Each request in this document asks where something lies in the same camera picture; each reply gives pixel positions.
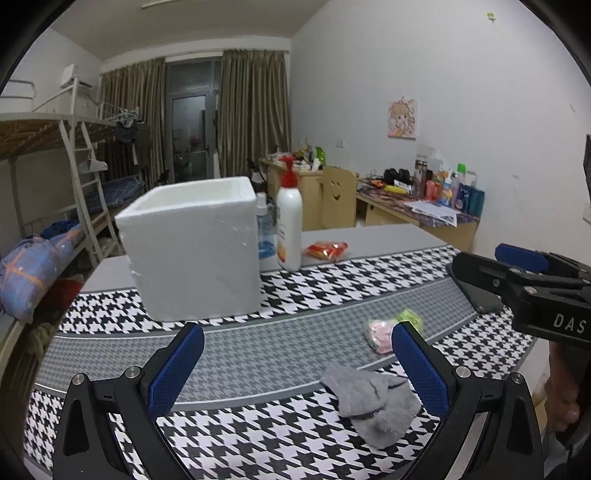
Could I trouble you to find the printed paper sheets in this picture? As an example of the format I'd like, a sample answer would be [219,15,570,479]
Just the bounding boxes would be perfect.
[405,199,461,228]

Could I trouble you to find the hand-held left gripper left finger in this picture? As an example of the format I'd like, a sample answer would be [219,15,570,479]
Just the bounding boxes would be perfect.
[53,322,206,480]

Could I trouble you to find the black phone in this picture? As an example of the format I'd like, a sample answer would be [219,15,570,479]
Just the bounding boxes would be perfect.
[445,263,504,313]

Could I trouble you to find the houndstooth table cloth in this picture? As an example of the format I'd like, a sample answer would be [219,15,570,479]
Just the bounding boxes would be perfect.
[21,244,539,480]

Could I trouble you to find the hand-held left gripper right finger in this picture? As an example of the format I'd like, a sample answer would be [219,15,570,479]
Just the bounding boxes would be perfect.
[391,322,544,480]

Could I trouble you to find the cartoon wall poster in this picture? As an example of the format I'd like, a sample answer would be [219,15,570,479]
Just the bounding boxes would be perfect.
[387,98,419,139]

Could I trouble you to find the blue and orange quilt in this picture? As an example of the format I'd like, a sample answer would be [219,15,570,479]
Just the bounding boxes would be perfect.
[0,220,86,324]

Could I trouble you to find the glass balcony door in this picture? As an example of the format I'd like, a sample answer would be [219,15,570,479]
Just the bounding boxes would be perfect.
[165,60,222,183]

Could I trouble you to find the person's right hand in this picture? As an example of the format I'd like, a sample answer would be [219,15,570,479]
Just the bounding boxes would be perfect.
[544,344,583,432]

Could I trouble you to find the blue checked mattress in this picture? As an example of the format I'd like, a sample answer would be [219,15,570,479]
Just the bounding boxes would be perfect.
[99,178,145,206]

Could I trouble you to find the green sock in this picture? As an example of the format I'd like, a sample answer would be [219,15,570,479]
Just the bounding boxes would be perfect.
[392,308,423,333]

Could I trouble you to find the wooden desk with patterned mat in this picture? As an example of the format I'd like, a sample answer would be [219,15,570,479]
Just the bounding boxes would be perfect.
[355,180,481,252]

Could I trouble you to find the row of toiletry bottles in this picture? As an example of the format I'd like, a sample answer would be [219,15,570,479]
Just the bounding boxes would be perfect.
[413,157,485,215]

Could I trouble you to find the white pump lotion bottle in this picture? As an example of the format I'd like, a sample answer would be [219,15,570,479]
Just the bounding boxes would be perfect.
[276,156,303,272]

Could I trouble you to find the white foam box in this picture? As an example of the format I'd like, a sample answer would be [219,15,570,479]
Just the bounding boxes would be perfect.
[115,176,263,322]

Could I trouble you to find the grey sock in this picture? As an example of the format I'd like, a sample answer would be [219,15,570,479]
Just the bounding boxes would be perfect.
[321,362,422,448]

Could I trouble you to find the red snack packet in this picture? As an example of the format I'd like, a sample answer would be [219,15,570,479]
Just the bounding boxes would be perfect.
[302,241,350,263]

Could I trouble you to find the white air conditioner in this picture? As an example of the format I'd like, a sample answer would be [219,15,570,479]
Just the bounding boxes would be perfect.
[61,64,93,89]

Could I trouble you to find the ceiling tube light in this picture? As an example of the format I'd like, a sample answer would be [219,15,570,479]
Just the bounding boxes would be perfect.
[141,0,204,10]

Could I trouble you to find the brown curtain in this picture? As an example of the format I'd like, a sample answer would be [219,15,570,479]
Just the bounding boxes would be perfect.
[99,58,167,185]
[218,48,291,178]

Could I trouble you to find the white bunk ladder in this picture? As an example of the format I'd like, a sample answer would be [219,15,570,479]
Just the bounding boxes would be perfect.
[59,119,123,264]

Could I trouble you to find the pink sock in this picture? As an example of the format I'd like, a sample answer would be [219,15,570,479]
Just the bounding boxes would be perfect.
[363,318,402,355]

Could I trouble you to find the wooden smiley chair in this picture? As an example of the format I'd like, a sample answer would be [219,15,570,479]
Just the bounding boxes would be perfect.
[322,166,357,230]

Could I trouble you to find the white metal bunk bed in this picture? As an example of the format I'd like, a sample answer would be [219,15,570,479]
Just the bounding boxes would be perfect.
[0,78,148,324]

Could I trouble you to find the clear bottle with blue label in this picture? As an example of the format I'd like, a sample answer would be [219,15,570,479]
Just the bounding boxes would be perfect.
[255,192,278,261]

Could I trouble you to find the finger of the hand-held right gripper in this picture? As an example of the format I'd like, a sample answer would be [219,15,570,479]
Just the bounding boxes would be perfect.
[495,243,591,278]
[451,251,546,302]

